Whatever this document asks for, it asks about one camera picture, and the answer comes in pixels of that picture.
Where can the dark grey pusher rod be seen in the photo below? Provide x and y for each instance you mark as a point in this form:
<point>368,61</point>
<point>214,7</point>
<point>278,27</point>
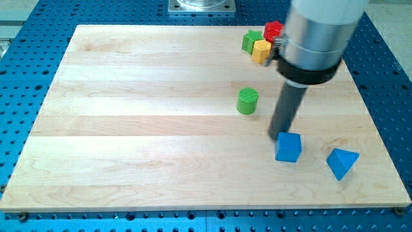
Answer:
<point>287,105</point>

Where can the blue cube block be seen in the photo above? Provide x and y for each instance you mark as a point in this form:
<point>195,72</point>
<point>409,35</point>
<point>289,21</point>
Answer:
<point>288,147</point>

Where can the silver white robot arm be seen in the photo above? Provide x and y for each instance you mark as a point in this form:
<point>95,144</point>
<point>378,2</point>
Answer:
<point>309,51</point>

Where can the blue triangle block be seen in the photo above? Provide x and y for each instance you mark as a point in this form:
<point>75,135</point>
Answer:
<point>340,162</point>

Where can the green cylinder block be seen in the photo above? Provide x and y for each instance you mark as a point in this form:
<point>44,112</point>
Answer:
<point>247,101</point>

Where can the yellow hexagon block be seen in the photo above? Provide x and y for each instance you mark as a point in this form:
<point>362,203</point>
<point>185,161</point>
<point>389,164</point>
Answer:
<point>261,51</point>

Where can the red star block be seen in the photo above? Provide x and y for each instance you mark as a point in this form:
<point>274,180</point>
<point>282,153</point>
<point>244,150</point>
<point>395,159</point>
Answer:
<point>272,30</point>

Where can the green star block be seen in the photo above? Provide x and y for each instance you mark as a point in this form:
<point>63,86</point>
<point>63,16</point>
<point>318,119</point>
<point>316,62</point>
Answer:
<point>249,39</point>

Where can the light wooden board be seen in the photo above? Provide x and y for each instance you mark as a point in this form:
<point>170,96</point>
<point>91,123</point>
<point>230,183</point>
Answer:
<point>144,118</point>

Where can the blue perforated metal base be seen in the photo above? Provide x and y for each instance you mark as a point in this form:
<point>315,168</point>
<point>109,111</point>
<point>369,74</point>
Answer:
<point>31,61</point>

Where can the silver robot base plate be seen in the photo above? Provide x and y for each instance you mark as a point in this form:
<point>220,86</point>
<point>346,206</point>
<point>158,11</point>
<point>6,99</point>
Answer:
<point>202,6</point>

